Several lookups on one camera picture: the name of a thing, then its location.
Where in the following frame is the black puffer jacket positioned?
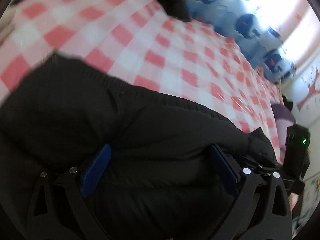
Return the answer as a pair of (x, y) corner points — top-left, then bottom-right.
(1, 54), (279, 239)

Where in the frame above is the purple pink garment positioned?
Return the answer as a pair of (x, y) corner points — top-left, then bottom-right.
(271, 103), (296, 154)

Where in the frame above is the red white checkered bed cover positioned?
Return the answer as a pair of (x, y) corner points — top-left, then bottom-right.
(1, 0), (284, 163)

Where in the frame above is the cream quilted jacket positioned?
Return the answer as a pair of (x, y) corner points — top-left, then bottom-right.
(0, 5), (17, 45)

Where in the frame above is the blue whale curtain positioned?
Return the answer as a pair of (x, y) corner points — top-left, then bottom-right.
(186, 0), (295, 83)

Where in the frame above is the red tree wall sticker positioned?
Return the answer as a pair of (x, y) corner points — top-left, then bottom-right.
(297, 69), (319, 111)

